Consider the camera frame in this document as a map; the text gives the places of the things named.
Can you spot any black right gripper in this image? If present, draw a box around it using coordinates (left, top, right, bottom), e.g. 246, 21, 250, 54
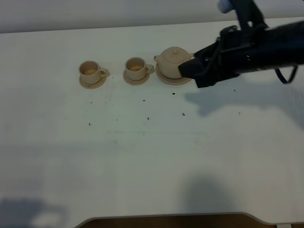
178, 0, 268, 88

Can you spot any beige ceramic teapot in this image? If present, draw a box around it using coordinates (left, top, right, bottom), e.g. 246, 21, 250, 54
154, 47, 193, 79

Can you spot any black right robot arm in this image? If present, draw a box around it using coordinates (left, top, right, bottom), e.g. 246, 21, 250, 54
178, 0, 304, 88

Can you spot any beige teapot saucer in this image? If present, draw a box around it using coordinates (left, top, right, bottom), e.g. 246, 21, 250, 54
155, 64, 191, 86

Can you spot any right beige teacup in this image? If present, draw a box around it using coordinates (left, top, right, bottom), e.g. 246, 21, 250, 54
125, 57, 154, 81

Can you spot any beige teacup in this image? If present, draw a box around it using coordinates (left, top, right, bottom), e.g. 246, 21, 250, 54
79, 61, 109, 77
125, 57, 154, 81

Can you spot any right beige cup saucer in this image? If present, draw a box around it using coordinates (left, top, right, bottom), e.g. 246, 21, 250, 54
123, 71, 150, 86

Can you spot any beige cup saucer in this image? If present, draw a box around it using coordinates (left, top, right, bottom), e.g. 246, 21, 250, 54
123, 71, 150, 86
79, 73, 106, 89

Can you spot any left beige teacup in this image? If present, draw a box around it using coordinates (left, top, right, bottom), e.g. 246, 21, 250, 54
79, 61, 109, 77

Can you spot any left beige cup saucer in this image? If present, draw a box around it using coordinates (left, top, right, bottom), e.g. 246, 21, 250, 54
79, 73, 106, 89

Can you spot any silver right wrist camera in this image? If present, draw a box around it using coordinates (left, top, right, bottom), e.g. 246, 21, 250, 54
218, 0, 233, 14

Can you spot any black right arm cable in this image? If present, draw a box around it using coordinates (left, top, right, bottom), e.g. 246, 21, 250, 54
275, 65, 298, 85

